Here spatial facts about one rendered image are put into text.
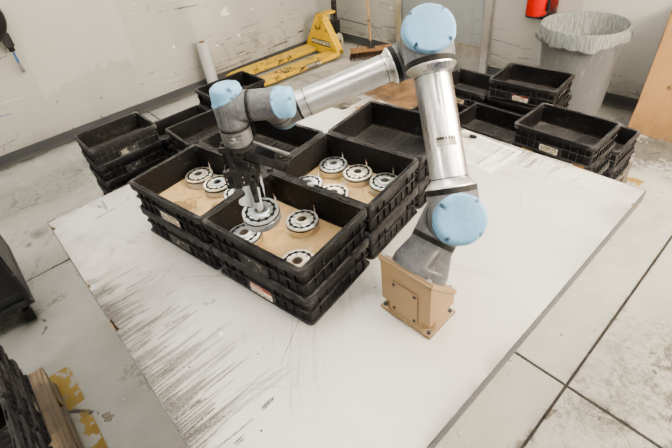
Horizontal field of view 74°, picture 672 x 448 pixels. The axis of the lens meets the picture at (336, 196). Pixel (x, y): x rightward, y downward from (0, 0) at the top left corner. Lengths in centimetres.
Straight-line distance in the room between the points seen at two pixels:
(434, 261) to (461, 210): 20
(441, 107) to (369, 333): 63
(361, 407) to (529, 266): 67
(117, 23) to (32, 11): 62
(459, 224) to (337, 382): 50
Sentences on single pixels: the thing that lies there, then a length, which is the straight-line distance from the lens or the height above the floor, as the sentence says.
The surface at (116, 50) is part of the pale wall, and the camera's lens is 456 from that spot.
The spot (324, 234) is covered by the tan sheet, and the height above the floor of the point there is 83.
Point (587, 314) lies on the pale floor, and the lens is 237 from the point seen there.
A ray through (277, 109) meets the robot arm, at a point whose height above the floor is 129.
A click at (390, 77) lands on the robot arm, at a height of 128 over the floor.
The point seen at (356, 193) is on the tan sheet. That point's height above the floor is 83.
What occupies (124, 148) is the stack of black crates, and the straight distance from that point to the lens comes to 289.
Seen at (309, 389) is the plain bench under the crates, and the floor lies 70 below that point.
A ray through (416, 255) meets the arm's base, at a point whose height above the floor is 94.
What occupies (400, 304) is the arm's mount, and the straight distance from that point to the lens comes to 125.
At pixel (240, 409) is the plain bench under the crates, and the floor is 70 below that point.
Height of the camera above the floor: 173
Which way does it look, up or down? 36 degrees down
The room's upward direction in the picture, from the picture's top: 7 degrees counter-clockwise
